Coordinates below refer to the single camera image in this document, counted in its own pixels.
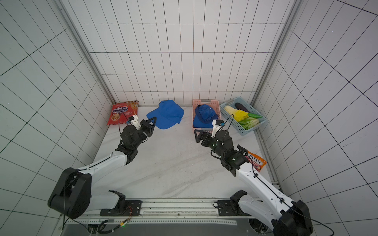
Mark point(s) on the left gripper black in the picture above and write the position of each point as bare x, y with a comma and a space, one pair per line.
147, 127

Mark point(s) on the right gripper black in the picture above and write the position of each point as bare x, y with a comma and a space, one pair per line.
204, 138

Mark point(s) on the blue baseball cap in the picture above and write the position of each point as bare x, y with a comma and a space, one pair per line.
168, 114

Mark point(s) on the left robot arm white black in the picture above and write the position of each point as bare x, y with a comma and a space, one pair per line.
72, 195

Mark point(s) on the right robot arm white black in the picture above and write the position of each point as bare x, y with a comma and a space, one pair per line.
295, 221

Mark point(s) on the pink plastic basket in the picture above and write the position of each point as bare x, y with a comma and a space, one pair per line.
212, 103

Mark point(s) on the red cookie snack bag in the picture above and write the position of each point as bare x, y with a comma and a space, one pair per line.
122, 112

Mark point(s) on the yellow toy corn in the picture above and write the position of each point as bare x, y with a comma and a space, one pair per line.
238, 115

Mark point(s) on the light blue plastic basket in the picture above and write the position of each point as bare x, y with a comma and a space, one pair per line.
234, 123

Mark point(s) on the dark purple toy eggplant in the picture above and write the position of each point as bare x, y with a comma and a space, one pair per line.
239, 106

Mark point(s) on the green toy vegetable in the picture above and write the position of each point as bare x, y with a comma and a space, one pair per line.
250, 122

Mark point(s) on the colourful candy bag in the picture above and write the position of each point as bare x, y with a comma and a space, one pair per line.
257, 161

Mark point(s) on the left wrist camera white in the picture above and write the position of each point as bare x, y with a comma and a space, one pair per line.
134, 120

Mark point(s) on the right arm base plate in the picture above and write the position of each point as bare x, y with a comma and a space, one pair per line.
228, 208

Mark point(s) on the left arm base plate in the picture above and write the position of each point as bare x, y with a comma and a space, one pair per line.
130, 208

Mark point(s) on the aluminium mounting rail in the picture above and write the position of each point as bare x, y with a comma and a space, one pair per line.
186, 211

